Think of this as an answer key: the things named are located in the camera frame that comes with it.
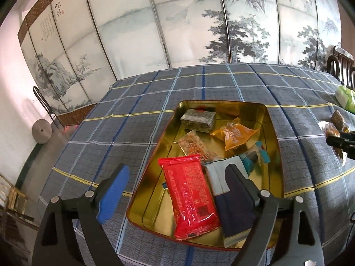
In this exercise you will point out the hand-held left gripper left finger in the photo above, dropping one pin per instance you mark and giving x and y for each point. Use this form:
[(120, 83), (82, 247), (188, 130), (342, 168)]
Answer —
[(113, 194)]

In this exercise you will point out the navy and white snack packet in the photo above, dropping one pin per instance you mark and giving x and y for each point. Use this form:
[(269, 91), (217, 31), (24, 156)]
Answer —
[(233, 213)]

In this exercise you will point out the wooden stool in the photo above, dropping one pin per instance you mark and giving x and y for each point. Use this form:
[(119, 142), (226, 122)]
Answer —
[(16, 199)]

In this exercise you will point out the dark wooden chair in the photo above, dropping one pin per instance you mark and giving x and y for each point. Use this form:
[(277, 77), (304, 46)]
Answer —
[(342, 66)]

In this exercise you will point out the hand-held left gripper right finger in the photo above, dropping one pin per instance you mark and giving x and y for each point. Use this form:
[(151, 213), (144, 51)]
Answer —
[(241, 188)]

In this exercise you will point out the red tin with gold interior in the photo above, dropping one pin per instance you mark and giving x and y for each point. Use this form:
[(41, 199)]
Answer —
[(149, 199)]

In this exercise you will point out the orange snack packet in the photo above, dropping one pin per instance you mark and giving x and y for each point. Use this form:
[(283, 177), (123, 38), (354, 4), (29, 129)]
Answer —
[(235, 135)]

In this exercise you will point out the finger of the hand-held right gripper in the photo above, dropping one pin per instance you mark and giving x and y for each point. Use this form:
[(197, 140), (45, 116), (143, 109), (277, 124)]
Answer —
[(349, 153), (341, 141)]

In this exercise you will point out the black metal chair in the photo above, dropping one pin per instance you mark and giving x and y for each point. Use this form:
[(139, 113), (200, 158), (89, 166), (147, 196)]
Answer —
[(44, 102)]

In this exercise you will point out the green tissue pack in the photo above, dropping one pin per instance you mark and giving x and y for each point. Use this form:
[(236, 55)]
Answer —
[(346, 99)]

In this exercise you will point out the clear fried snack packet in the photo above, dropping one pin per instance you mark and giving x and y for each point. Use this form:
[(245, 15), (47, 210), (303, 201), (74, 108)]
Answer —
[(338, 120)]

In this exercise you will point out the dark snack packet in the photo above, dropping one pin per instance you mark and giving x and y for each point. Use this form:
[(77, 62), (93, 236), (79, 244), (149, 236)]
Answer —
[(198, 120)]

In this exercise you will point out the blue candy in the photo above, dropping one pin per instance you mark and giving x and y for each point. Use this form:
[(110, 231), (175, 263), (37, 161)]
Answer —
[(251, 158)]

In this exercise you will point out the painted folding screen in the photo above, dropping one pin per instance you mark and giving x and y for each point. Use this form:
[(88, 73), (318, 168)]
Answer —
[(138, 33)]

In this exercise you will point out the pink print snack packet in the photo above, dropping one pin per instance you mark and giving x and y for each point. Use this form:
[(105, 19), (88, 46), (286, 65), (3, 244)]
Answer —
[(191, 145)]

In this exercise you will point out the grey round disc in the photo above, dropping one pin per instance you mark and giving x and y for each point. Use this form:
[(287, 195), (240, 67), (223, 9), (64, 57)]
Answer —
[(41, 131)]

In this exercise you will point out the red snack packet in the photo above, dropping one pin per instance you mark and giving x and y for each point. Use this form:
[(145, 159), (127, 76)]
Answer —
[(188, 194)]

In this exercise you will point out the grey plaid cloth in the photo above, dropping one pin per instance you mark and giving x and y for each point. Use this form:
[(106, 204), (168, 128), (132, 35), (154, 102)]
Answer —
[(111, 133)]

